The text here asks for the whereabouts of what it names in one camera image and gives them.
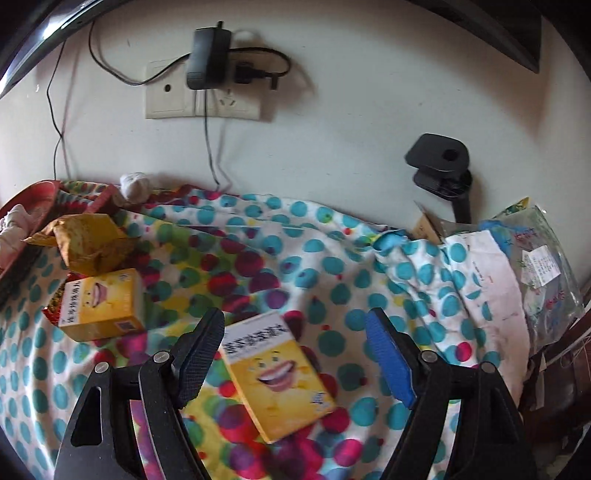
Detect yellow medicine box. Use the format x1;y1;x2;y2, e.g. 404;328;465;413
57;268;145;342
221;312;337;443

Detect yellow snack bag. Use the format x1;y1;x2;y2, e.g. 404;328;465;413
25;213;136;277

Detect white sock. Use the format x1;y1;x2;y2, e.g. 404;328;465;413
119;172;152;204
0;204;34;270

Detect red round tray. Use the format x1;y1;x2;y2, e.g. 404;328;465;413
1;180;61;280

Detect red candy wrapper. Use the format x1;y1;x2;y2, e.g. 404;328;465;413
41;275;75;327

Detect plastic bag with papers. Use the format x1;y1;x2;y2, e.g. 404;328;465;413
418;197;584;355

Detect polka dot tablecloth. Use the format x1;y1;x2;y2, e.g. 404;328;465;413
1;187;529;479

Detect small red white box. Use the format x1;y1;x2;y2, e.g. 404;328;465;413
85;184;125;216

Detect black power adapter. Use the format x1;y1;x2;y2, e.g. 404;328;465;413
185;21;232;91

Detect black clamp mount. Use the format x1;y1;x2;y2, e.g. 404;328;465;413
405;133;473;224

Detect black adapter cable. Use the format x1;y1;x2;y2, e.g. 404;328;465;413
202;89;223;191

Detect thin black hanging cable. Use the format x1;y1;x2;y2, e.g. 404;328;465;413
45;38;70;182

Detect white wall socket plate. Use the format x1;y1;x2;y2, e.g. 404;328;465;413
144;54;270;121

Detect black television cable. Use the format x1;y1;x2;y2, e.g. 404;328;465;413
87;18;192;88

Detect black plug with cable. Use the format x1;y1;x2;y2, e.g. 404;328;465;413
229;46;293;91

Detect black wall television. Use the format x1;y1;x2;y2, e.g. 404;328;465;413
1;1;542;95

